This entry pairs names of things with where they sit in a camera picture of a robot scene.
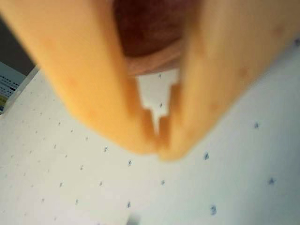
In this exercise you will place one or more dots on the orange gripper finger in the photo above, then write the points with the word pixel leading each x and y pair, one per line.
pixel 222 58
pixel 77 58

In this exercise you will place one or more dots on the round wooden bowl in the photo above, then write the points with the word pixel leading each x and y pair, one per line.
pixel 145 28

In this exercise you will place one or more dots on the white blue storage box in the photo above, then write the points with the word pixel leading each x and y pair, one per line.
pixel 9 79

